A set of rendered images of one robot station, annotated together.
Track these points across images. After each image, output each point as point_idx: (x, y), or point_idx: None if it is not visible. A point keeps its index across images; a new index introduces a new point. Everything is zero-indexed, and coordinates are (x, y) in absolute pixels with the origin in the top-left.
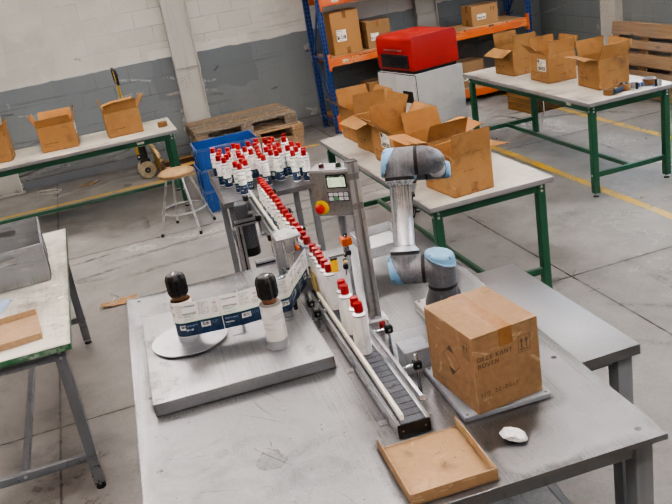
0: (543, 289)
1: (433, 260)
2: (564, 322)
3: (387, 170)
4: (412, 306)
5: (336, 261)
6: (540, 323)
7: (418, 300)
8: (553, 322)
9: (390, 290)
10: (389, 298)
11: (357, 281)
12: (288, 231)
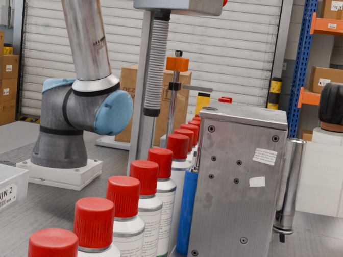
0: None
1: None
2: (10, 136)
3: None
4: (69, 196)
5: (198, 99)
6: (24, 142)
7: (77, 170)
8: (16, 139)
9: (37, 228)
10: (67, 219)
11: None
12: (233, 110)
